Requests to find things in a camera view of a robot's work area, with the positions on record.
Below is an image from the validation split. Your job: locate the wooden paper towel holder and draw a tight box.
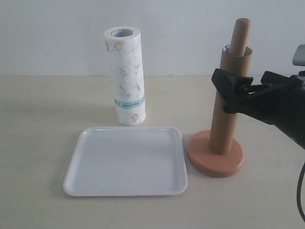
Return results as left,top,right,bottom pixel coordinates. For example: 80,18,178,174
187,18,253,177

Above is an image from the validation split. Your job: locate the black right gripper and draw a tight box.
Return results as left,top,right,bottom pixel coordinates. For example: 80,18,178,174
212,68,305,148

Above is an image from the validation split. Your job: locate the brown cardboard tube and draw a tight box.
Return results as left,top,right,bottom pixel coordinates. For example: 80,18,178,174
209,45,253,155

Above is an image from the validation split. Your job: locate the white plastic tray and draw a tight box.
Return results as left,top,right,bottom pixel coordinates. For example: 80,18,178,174
63,126,188,197

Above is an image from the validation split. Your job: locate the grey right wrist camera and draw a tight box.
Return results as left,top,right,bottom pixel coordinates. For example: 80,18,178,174
292,44,305,66

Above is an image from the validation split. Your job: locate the printed paper towel roll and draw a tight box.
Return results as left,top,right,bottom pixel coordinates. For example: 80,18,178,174
104,26,146,126

